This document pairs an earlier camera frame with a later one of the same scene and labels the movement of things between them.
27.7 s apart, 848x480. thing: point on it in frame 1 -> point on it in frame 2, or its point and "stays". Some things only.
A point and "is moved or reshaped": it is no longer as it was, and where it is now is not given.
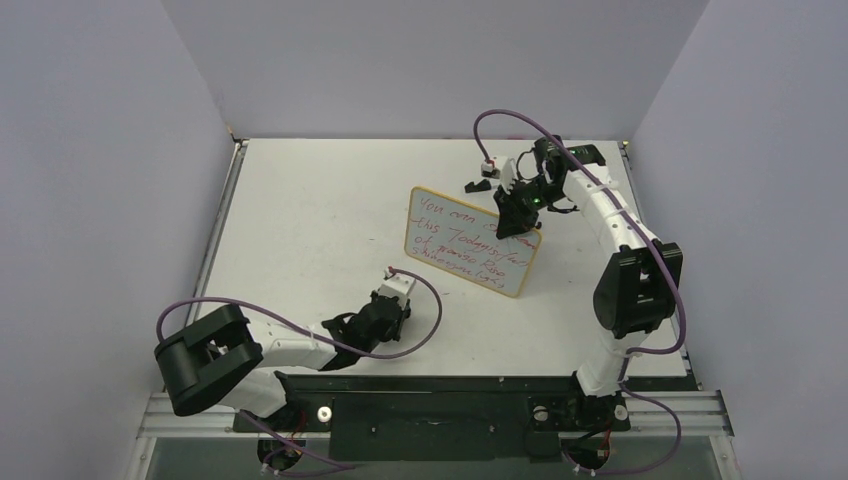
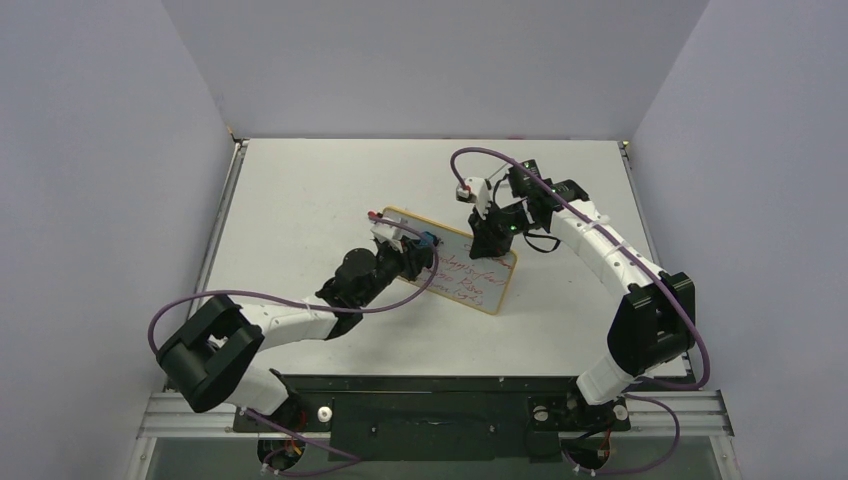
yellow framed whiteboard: [462, 239] is moved or reshaped
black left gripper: [395, 331] -> [411, 260]
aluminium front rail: [659, 414] stays
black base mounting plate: [449, 417] stays
